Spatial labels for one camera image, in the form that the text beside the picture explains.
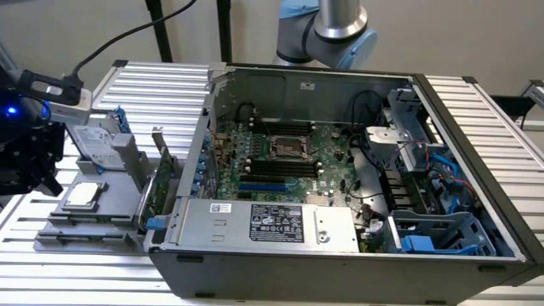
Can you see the green graphics card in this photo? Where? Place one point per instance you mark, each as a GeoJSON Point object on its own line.
{"type": "Point", "coordinates": [159, 188]}

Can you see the blue disk caddy clip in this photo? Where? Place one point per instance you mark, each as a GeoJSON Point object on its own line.
{"type": "Point", "coordinates": [419, 245]}

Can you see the silver metal drive cage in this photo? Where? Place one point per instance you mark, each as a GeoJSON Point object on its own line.
{"type": "Point", "coordinates": [404, 134]}

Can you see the grey plastic disk bay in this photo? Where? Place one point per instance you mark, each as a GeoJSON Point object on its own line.
{"type": "Point", "coordinates": [451, 229]}

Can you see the open black PC case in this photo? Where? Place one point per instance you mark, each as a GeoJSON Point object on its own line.
{"type": "Point", "coordinates": [298, 274]}

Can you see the blue expansion slot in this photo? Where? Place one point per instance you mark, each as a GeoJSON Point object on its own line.
{"type": "Point", "coordinates": [262, 186]}

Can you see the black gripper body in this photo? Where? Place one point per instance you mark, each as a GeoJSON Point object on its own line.
{"type": "Point", "coordinates": [19, 127]}

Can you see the blue card latch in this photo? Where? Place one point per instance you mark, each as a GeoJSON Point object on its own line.
{"type": "Point", "coordinates": [155, 223]}

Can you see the green motherboard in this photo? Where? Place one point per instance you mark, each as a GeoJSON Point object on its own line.
{"type": "Point", "coordinates": [336, 159]}

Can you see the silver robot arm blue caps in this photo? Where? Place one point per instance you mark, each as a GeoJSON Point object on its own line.
{"type": "Point", "coordinates": [340, 19]}

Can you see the black expansion slot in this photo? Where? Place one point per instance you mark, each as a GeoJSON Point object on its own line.
{"type": "Point", "coordinates": [262, 178]}

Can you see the silver hard disk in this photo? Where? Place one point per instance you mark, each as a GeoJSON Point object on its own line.
{"type": "Point", "coordinates": [95, 143]}

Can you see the silver aluminium frame piece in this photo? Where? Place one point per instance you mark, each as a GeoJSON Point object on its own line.
{"type": "Point", "coordinates": [531, 95]}

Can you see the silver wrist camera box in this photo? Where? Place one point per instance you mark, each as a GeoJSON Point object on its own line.
{"type": "Point", "coordinates": [70, 106]}

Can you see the CPU socket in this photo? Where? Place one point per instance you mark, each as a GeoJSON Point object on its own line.
{"type": "Point", "coordinates": [287, 147]}

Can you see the RAM stick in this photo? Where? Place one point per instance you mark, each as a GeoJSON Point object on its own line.
{"type": "Point", "coordinates": [90, 218]}

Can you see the grey parts rack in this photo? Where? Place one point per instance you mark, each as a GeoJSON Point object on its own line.
{"type": "Point", "coordinates": [119, 185]}

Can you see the silver power supply unit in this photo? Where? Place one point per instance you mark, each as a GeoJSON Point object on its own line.
{"type": "Point", "coordinates": [238, 229]}

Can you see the black stand pole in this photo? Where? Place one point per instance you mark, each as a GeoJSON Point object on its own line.
{"type": "Point", "coordinates": [160, 32]}
{"type": "Point", "coordinates": [224, 32]}

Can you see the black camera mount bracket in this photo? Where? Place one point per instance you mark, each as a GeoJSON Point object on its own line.
{"type": "Point", "coordinates": [32, 79]}

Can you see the black RAM slot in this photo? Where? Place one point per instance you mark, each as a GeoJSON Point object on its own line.
{"type": "Point", "coordinates": [283, 160]}
{"type": "Point", "coordinates": [280, 125]}
{"type": "Point", "coordinates": [283, 173]}
{"type": "Point", "coordinates": [283, 169]}
{"type": "Point", "coordinates": [280, 121]}
{"type": "Point", "coordinates": [283, 164]}
{"type": "Point", "coordinates": [280, 128]}

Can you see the silver CPU chip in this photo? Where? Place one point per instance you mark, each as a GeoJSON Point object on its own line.
{"type": "Point", "coordinates": [84, 194]}

